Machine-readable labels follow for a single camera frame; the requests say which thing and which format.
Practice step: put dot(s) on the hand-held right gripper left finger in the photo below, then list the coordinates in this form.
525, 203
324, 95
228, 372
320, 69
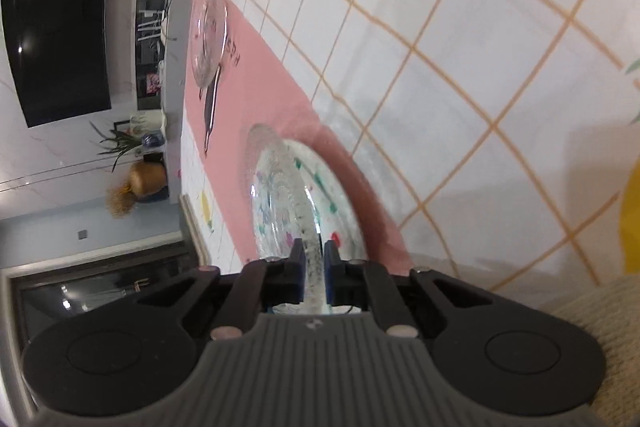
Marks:
299, 272

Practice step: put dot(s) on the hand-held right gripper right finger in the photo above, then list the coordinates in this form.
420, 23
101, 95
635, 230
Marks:
329, 272

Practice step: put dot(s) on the clear glass dish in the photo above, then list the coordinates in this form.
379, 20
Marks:
280, 207

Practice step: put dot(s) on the white fruit print plate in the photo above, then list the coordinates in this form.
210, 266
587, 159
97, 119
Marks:
352, 207

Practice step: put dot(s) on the black framed board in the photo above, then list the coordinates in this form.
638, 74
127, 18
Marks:
192, 227

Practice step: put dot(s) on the gold vase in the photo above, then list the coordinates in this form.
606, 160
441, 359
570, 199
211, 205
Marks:
147, 179

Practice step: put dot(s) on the pink bottle print placemat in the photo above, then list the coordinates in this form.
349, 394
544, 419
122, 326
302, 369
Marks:
260, 97

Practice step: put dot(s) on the dried yellow flowers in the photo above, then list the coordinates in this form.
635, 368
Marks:
120, 203

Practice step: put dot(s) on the blue patterned vase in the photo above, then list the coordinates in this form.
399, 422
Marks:
153, 139

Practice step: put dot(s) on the dark glass cabinet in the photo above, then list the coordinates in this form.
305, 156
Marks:
100, 277

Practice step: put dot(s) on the grey tv cabinet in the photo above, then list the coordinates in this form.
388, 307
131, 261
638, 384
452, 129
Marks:
172, 107

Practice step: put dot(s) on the white ceramic jug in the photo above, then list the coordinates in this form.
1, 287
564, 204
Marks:
147, 121

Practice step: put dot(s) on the green leafy plant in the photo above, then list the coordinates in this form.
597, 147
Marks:
120, 142

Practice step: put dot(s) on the pink picture card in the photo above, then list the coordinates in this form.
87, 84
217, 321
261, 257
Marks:
153, 84

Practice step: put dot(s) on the clear glass plate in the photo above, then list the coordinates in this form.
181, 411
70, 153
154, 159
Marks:
207, 37

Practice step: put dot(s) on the beige knit cloth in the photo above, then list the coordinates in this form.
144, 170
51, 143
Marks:
600, 332

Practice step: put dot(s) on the white router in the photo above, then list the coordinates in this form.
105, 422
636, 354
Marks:
150, 24

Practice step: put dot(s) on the black television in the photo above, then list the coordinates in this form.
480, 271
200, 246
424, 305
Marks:
55, 32

